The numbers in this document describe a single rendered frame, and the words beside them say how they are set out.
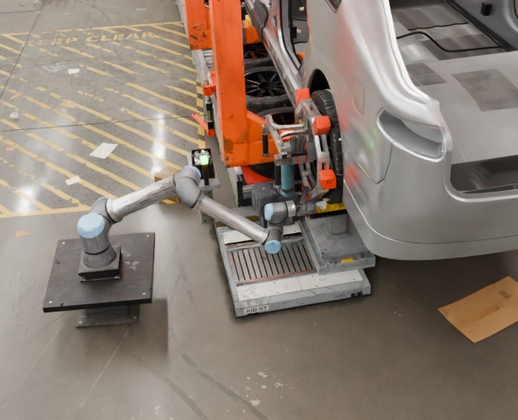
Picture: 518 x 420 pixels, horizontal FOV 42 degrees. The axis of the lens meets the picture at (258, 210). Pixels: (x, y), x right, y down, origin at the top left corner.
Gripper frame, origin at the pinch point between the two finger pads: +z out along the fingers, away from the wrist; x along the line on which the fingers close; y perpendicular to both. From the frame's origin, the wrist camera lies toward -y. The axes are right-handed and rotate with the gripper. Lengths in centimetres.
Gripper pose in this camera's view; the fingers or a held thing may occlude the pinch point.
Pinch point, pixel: (328, 198)
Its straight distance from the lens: 387.3
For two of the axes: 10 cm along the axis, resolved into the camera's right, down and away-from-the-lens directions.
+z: 9.8, -1.5, 1.3
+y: 1.7, 9.8, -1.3
